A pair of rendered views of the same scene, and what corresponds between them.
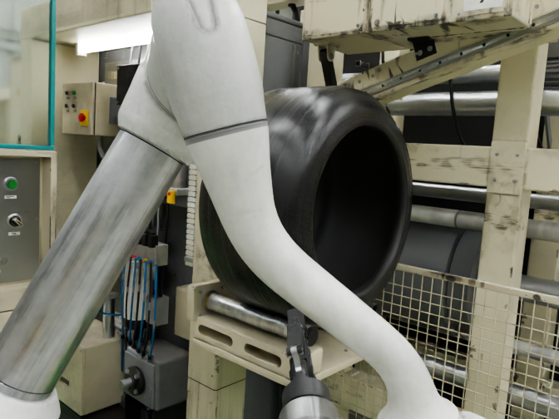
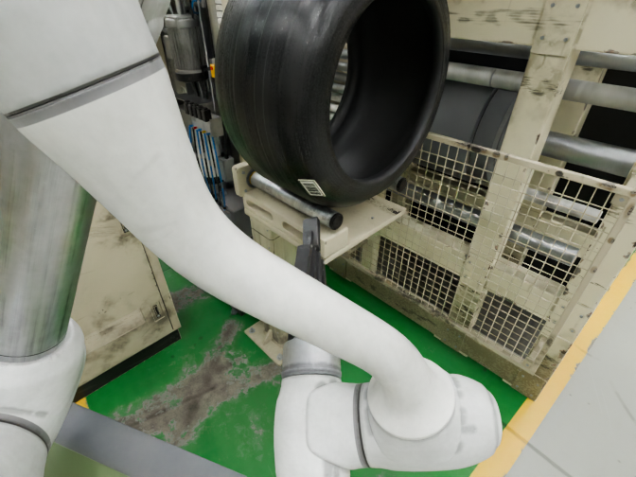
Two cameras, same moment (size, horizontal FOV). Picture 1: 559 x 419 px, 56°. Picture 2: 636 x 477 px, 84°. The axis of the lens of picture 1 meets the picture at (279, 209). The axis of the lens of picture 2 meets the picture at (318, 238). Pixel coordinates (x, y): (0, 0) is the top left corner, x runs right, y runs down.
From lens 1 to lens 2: 41 cm
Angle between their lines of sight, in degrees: 30
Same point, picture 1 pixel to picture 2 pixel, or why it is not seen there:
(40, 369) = (28, 339)
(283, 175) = (291, 71)
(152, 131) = not seen: hidden behind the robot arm
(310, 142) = (322, 22)
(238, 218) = (143, 236)
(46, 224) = not seen: hidden behind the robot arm
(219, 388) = (273, 238)
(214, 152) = (49, 148)
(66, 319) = (32, 298)
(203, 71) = not seen: outside the picture
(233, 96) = (21, 32)
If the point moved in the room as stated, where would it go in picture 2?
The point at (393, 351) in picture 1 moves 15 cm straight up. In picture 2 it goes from (381, 363) to (402, 239)
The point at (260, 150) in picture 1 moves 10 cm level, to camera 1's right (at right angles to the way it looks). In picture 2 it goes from (141, 131) to (302, 134)
